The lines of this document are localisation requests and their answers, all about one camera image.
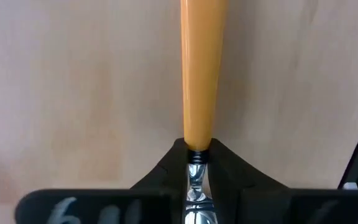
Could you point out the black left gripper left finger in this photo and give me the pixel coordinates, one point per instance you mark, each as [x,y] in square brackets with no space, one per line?
[154,202]

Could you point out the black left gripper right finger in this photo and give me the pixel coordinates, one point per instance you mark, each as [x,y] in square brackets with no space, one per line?
[259,205]

